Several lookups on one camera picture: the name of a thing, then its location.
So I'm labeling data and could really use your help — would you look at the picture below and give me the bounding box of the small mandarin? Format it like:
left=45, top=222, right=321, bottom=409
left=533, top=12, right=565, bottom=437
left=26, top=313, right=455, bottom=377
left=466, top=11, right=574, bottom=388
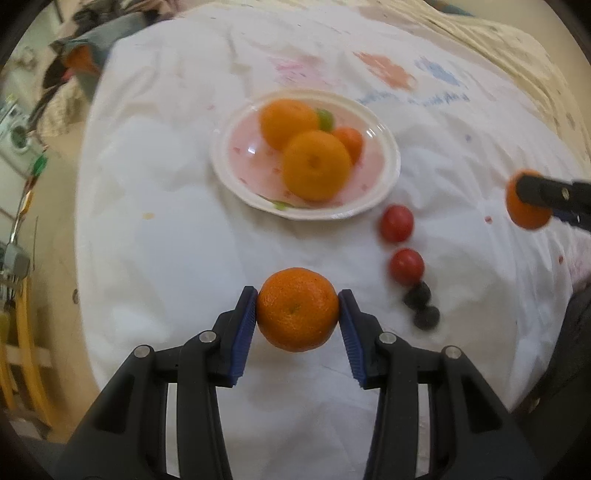
left=505, top=170, right=552, bottom=231
left=256, top=267, right=339, bottom=353
left=332, top=127, right=365, bottom=165

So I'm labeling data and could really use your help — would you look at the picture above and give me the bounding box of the dark purple cherry tomato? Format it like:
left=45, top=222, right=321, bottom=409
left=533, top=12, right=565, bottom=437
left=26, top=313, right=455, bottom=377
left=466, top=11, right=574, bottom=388
left=403, top=281, right=432, bottom=311

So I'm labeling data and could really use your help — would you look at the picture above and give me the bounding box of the red cherry tomato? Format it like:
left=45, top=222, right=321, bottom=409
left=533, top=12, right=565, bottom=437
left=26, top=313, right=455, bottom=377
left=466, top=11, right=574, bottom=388
left=380, top=204, right=415, bottom=243
left=389, top=248, right=425, bottom=286

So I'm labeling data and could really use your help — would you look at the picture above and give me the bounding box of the small mandarin front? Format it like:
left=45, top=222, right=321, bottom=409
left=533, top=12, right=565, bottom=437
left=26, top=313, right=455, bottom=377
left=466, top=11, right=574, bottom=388
left=332, top=127, right=365, bottom=165

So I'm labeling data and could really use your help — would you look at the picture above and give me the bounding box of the large orange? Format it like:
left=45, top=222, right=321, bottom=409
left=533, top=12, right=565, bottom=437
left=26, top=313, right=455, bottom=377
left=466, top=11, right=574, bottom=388
left=259, top=99, right=320, bottom=150
left=281, top=130, right=353, bottom=202

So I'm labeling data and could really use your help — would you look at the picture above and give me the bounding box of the green cherry tomato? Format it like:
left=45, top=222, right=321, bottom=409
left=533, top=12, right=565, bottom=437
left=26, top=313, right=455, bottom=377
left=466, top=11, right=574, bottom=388
left=315, top=108, right=335, bottom=133

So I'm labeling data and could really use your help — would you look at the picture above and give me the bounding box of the yellow wooden chair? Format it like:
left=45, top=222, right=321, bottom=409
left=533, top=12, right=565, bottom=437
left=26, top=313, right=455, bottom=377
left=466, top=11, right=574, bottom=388
left=1, top=277, right=57, bottom=428

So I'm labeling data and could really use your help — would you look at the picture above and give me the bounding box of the yellow patterned quilt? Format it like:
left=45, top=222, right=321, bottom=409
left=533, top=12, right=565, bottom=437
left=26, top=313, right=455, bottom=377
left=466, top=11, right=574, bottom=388
left=361, top=1, right=590, bottom=167

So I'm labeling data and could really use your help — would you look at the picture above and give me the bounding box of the white cartoon bed sheet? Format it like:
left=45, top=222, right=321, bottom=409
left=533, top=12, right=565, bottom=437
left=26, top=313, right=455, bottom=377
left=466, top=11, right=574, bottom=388
left=76, top=1, right=590, bottom=407

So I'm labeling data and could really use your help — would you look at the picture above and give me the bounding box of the pink strawberry ceramic plate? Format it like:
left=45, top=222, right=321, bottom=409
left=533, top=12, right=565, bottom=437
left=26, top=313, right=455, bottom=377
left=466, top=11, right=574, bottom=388
left=209, top=89, right=401, bottom=221

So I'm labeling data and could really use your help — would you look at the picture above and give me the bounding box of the white washing machine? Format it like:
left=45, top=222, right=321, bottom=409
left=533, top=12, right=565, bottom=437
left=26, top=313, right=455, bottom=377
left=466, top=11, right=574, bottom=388
left=1, top=102, right=38, bottom=165

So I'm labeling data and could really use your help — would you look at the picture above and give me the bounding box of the pile of clothes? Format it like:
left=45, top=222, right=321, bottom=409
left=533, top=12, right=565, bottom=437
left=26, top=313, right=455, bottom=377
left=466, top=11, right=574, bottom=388
left=28, top=1, right=172, bottom=139

